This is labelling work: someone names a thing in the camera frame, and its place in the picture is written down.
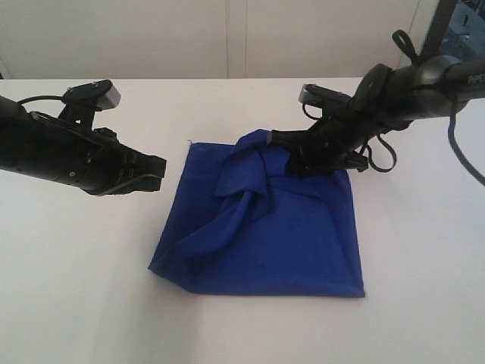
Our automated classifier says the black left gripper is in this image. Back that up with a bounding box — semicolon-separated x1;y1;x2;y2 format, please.
22;111;167;196

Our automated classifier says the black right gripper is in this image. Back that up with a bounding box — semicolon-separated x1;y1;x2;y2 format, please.
267;117;379;177

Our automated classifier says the blue towel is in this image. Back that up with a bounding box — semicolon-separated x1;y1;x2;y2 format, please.
149;130;365;298

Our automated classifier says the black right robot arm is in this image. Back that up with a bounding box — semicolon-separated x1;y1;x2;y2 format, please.
268;55;484;177

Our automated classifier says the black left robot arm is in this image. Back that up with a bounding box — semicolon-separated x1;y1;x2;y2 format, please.
1;98;167;196

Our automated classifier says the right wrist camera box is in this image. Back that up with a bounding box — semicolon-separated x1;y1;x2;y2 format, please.
299;83;351;110

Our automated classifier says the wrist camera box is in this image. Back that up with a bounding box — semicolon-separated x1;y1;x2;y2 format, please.
61;80;121;111
299;83;351;110

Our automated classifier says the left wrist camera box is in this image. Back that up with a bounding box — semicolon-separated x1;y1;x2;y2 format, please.
61;80;121;111

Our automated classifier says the dark window frame post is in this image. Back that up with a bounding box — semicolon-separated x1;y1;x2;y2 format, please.
421;0;458;55

